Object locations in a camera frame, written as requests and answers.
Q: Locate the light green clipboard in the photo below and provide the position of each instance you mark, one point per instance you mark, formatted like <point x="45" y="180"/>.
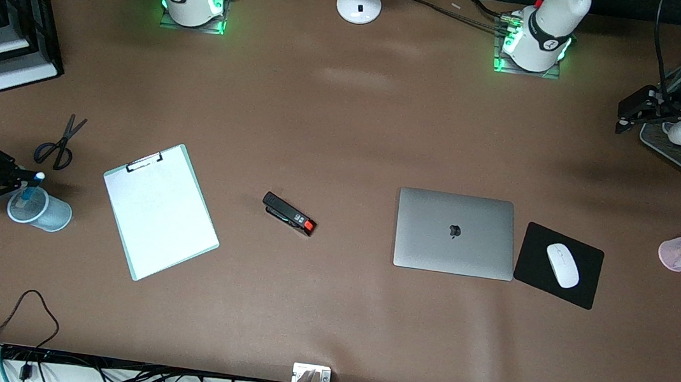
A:
<point x="126" y="256"/>

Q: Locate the white clipped paper sheet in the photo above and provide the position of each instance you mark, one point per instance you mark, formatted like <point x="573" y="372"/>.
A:
<point x="169" y="229"/>

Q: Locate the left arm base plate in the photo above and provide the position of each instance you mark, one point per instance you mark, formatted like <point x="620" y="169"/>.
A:
<point x="552" y="74"/>

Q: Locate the black stapler with red tip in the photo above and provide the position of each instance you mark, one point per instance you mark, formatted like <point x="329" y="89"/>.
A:
<point x="287" y="212"/>

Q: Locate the blue marker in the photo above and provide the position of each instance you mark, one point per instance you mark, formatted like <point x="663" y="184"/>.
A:
<point x="31" y="191"/>

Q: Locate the silver laptop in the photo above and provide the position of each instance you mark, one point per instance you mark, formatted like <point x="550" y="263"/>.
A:
<point x="437" y="240"/>

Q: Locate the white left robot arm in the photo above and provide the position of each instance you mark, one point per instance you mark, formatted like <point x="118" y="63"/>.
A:
<point x="548" y="29"/>

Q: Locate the black scissors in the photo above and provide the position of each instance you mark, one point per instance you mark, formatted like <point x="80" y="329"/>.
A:
<point x="62" y="143"/>

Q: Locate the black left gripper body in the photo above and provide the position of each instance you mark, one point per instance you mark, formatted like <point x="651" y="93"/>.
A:
<point x="669" y="105"/>

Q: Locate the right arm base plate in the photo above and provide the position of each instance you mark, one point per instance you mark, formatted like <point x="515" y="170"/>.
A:
<point x="170" y="23"/>

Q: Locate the blue mesh pen cup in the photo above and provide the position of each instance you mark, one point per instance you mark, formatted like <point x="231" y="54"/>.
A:
<point x="52" y="216"/>

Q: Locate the black mouse pad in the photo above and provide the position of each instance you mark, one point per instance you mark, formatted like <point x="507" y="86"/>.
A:
<point x="530" y="270"/>

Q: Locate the white computer mouse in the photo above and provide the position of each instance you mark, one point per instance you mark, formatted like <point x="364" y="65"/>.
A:
<point x="563" y="266"/>

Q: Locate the small white box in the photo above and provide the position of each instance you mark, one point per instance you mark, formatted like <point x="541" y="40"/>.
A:
<point x="304" y="369"/>

